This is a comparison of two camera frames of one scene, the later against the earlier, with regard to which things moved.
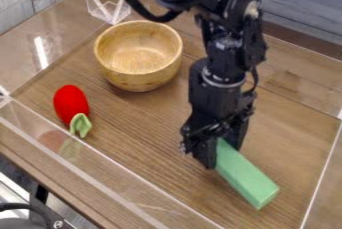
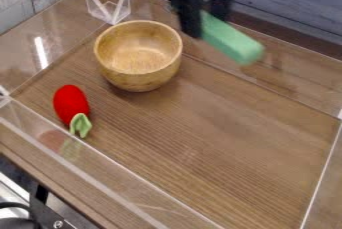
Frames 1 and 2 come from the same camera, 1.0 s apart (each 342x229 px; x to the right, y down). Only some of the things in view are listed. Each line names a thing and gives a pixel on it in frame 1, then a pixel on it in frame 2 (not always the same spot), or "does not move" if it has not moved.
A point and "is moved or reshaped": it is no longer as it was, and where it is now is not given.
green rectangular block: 242,175 is moved or reshaped
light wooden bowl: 139,54 does not move
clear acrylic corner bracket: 108,12 does not move
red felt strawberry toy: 71,106 does not move
